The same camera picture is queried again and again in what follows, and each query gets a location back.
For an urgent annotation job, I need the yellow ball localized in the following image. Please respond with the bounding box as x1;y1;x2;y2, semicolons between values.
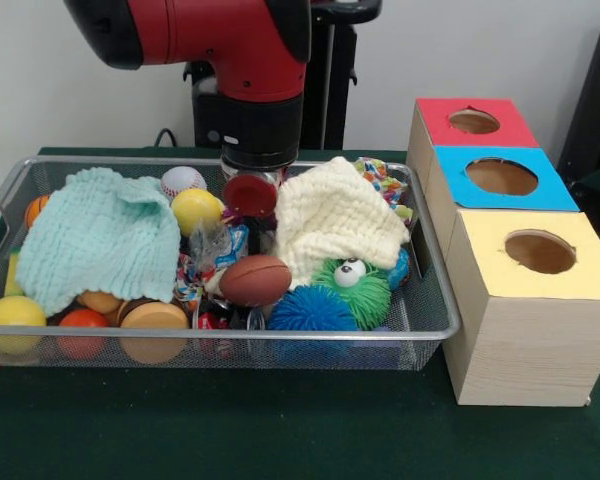
171;188;225;236
0;294;48;355

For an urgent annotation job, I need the brown toy football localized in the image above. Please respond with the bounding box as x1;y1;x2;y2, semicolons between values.
218;254;294;307

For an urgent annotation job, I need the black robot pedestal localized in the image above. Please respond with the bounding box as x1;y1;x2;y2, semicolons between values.
182;0;384;150

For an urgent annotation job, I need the wooden three-hole box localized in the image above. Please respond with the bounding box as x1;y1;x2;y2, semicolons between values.
406;97;600;407

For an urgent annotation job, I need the clear plastic bottle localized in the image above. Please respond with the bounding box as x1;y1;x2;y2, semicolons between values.
187;219;251;274

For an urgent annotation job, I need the mint green knitted cloth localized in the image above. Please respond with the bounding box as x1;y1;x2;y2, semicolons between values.
15;167;182;317

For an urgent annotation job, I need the orange-red ball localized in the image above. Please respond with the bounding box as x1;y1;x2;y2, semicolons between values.
57;307;110;361

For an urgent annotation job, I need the green spiky toy with eyes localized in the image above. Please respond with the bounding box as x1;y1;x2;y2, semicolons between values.
310;255;394;331

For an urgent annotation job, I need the cream knitted cloth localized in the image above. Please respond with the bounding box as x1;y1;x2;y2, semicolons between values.
274;155;412;284

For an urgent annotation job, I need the silver mesh bin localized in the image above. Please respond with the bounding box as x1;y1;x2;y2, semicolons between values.
0;154;462;372

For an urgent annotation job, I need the white baseball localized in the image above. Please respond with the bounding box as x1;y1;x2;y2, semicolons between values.
160;166;207;201

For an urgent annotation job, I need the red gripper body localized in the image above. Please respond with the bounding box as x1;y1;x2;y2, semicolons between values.
222;173;280;218

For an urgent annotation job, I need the blue spiky ball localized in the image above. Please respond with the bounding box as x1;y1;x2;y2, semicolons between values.
267;285;360;332

